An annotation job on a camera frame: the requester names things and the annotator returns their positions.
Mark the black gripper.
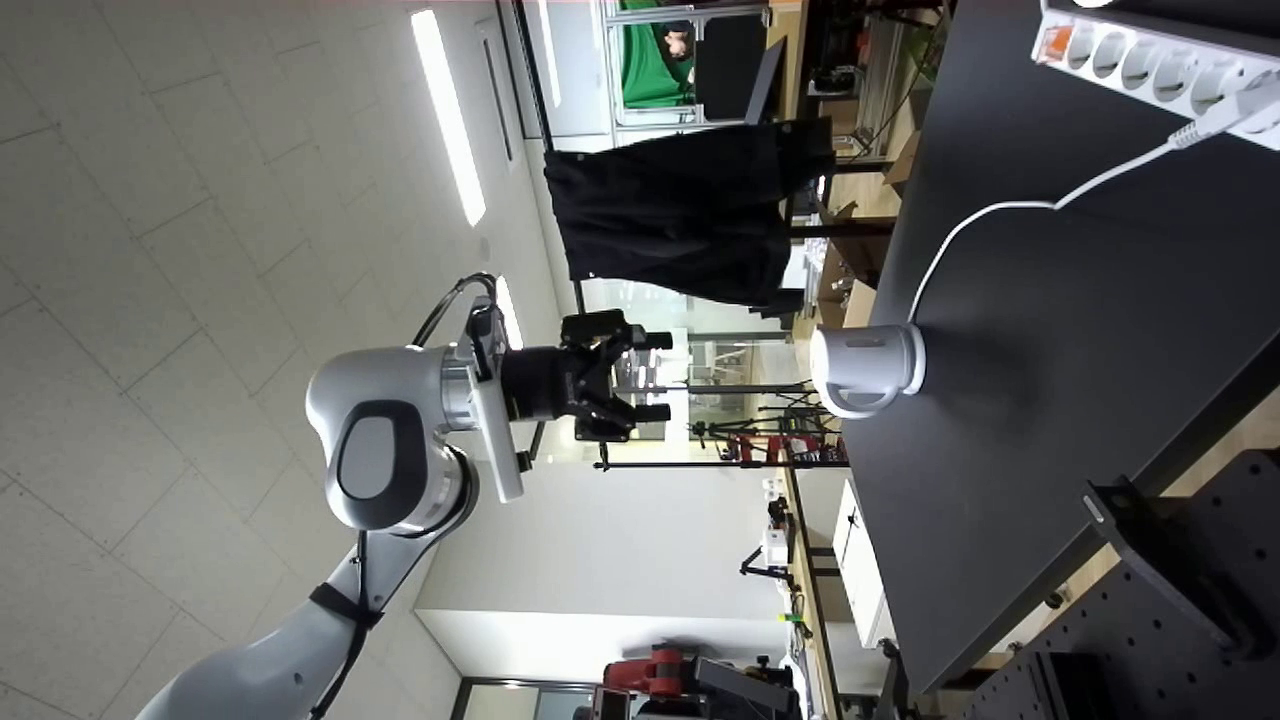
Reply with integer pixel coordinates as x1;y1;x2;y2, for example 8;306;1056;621
500;310;678;444

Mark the grey cylindrical cup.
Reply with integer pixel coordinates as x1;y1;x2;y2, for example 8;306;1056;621
811;322;933;426

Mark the white power strip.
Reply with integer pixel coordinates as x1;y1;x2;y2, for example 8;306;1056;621
1027;0;1280;151

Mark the short ceiling light strip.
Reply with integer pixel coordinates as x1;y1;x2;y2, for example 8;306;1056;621
486;273;542;412

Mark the black hanging cloth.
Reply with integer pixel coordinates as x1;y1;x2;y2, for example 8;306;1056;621
542;119;840;313

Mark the white drawer cabinet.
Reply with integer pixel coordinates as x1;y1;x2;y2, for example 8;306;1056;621
829;477;899;653

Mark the red and black machine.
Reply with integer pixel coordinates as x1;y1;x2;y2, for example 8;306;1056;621
598;642;793;720

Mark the person in green shirt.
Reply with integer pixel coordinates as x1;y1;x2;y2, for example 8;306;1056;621
616;0;699;112

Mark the black office chair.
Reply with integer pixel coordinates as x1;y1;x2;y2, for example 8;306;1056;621
693;10;793;130

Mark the long ceiling light strip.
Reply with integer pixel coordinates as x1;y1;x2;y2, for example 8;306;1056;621
410;5;492;230

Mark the person in dark shirt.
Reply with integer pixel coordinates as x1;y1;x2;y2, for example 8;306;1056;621
654;22;699;67

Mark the black perforated mounting board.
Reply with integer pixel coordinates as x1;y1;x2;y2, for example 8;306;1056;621
933;447;1280;720

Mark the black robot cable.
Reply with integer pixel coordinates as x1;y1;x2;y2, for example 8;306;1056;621
410;270;506;355

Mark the white window frame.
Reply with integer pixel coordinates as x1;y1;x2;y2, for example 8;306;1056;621
519;0;776;156

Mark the white kettle power cable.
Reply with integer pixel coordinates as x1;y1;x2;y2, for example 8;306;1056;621
908;71;1280;334

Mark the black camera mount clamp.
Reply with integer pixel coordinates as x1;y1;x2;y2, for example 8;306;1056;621
1081;477;1277;661

